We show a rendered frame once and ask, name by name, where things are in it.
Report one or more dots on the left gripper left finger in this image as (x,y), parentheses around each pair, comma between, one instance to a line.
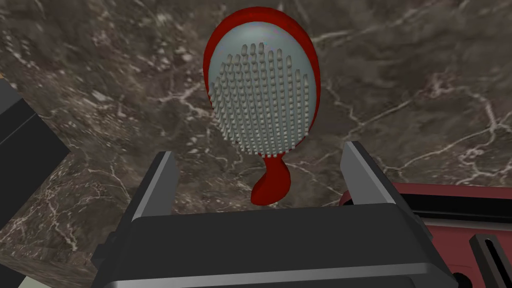
(156,188)

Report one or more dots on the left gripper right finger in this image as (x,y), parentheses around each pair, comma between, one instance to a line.
(366,180)

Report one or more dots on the red toaster with black slots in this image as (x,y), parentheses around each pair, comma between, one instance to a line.
(460,228)

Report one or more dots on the red hairbrush with grey bristles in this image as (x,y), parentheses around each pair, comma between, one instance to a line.
(262,100)

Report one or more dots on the black appliance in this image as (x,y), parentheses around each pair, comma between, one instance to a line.
(24,160)

